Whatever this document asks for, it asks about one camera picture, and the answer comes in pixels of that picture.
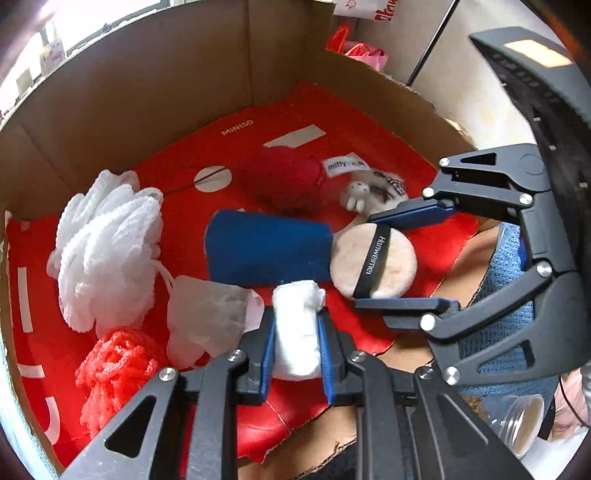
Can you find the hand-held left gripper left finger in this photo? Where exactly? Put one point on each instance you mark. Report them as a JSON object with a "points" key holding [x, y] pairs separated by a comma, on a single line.
{"points": [[268, 355]]}

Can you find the window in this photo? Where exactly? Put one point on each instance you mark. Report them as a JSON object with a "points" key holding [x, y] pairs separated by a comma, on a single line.
{"points": [[106, 18]]}

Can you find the red plastic bag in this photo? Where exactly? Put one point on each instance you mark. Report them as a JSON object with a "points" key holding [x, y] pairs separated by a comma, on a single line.
{"points": [[339, 39]]}

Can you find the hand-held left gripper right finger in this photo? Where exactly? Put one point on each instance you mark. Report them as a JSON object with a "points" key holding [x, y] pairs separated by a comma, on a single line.
{"points": [[325, 357]]}

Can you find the dark red plush ball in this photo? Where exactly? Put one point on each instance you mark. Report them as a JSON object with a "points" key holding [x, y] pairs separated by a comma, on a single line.
{"points": [[286, 177]]}

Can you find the blue blanket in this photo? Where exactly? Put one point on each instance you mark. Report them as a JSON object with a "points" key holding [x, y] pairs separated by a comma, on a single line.
{"points": [[503, 323]]}

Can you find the small white rabbit plush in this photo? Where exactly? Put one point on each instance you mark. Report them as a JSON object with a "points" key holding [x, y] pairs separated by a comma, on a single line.
{"points": [[358, 191]]}

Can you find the photo card on sill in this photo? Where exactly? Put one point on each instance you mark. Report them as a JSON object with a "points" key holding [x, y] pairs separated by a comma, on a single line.
{"points": [[51, 51]]}

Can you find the red mesh bath pouf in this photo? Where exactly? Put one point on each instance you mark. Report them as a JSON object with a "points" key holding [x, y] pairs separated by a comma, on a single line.
{"points": [[115, 369]]}

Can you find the beige powder puff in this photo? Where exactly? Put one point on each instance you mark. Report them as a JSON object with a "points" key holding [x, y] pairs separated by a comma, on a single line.
{"points": [[351, 258]]}

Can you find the cardboard box with red lining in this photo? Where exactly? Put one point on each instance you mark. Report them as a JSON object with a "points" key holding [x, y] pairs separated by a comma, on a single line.
{"points": [[138, 92]]}

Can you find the translucent white plastic pouch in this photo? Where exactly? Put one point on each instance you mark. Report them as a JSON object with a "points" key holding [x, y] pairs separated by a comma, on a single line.
{"points": [[203, 314]]}

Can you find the white bag with red print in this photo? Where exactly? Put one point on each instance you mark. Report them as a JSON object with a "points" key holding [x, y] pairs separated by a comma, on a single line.
{"points": [[364, 9]]}

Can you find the pink shopping bag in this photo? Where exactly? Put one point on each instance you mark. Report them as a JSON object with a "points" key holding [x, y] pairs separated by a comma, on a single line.
{"points": [[369, 55]]}

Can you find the black curved pole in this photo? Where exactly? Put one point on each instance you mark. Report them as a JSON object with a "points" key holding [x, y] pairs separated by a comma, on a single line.
{"points": [[431, 44]]}

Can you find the white mesh bath pouf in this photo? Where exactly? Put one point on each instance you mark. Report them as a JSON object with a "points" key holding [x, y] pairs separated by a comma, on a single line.
{"points": [[106, 244]]}

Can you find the clear jar with gold lid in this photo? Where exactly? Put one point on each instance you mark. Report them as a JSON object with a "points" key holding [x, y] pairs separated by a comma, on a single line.
{"points": [[521, 424]]}

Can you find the blue cloth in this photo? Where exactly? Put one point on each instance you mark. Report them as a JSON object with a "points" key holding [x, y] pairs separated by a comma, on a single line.
{"points": [[263, 249]]}

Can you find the white towel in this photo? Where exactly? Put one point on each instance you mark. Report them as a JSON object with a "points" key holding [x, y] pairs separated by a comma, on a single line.
{"points": [[298, 332]]}

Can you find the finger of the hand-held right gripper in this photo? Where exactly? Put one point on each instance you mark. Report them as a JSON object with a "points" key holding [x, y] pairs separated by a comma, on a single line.
{"points": [[406, 305], [415, 214]]}

